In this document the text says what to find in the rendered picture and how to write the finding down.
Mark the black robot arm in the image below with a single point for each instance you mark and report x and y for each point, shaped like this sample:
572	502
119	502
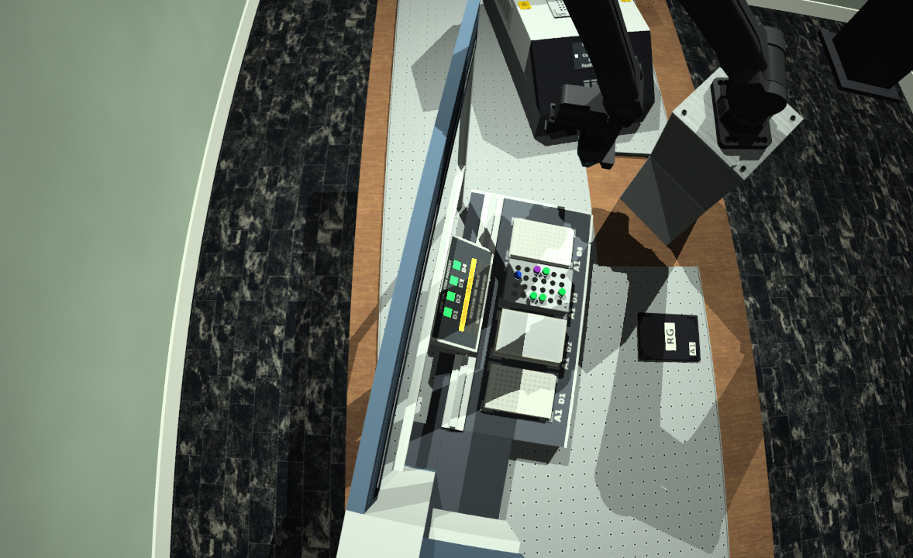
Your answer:
755	86

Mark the black rectangular pad with rg label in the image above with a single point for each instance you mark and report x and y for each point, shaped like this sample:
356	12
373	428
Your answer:
668	337

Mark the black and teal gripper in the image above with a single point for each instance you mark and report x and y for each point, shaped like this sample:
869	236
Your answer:
606	155

